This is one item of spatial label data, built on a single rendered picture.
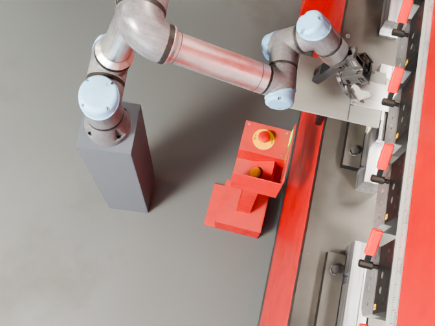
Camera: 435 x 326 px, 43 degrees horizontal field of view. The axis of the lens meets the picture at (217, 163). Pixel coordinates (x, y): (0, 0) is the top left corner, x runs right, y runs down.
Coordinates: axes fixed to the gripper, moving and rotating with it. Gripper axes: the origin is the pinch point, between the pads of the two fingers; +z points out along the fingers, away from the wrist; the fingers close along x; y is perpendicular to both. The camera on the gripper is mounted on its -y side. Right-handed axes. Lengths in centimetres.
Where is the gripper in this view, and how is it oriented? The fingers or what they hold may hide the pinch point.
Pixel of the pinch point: (360, 91)
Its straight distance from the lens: 169.0
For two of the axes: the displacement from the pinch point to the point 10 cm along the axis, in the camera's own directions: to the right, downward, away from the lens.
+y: 7.7, -0.4, -6.4
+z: 6.0, 4.0, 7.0
